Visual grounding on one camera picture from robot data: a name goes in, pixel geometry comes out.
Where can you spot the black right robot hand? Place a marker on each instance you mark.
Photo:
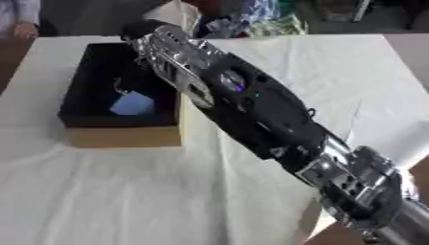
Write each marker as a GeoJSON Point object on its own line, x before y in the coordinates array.
{"type": "Point", "coordinates": [141, 29]}

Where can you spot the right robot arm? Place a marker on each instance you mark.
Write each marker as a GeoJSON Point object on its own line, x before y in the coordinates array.
{"type": "Point", "coordinates": [262, 108]}

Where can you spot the cardboard box with black inside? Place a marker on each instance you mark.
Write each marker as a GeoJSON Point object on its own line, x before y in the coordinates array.
{"type": "Point", "coordinates": [111, 137]}

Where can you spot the light blue cube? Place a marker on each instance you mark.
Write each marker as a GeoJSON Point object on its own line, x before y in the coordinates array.
{"type": "Point", "coordinates": [133, 104]}

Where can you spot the person's hand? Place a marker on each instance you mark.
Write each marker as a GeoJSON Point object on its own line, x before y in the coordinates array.
{"type": "Point", "coordinates": [25, 30]}

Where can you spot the person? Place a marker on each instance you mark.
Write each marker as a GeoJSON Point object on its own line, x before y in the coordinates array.
{"type": "Point", "coordinates": [17, 9]}

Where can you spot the green and white patterned bag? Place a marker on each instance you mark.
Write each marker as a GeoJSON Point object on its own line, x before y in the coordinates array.
{"type": "Point", "coordinates": [277, 26]}

